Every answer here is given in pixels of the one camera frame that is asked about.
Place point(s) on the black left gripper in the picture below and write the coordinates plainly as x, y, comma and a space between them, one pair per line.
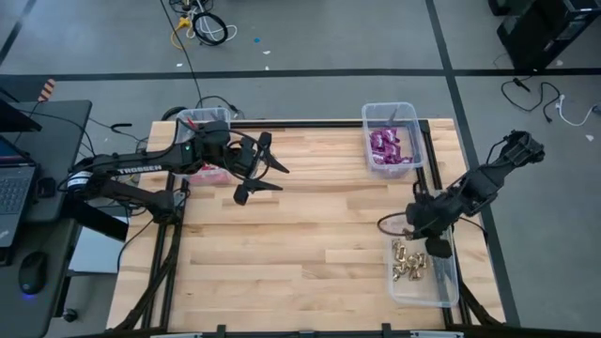
241, 157

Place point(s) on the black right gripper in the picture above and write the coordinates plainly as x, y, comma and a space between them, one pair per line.
432, 216

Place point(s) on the red Skittles packet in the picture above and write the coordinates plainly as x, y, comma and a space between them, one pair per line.
211, 176

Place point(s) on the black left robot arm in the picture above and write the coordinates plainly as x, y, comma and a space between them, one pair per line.
141, 169

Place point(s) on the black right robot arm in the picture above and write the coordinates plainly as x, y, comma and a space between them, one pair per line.
493, 178

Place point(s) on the large clear plastic bin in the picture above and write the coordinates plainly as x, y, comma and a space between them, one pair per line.
422, 296

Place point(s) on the small clear plastic bin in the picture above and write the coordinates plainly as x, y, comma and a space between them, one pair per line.
389, 112
206, 115

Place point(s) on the white panel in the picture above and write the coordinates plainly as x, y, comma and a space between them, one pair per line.
96, 249

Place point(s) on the black computer tower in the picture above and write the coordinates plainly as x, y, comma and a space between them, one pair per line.
544, 33

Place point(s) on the black desk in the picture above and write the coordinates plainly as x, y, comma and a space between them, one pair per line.
56, 141

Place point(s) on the orange striped marker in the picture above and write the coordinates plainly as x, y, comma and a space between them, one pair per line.
47, 89

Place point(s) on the black caster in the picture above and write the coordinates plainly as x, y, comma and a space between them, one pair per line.
70, 315

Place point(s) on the grey laptop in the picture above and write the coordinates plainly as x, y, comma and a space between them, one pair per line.
14, 188

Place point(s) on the black computer mouse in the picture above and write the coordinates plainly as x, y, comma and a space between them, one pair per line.
32, 272

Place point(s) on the black monitor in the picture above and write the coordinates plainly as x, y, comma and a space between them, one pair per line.
14, 119

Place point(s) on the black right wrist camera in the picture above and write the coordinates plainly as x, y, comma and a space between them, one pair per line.
439, 247

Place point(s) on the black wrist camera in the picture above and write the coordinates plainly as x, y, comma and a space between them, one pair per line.
241, 195
439, 247

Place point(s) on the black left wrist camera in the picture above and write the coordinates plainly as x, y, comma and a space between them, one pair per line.
241, 195

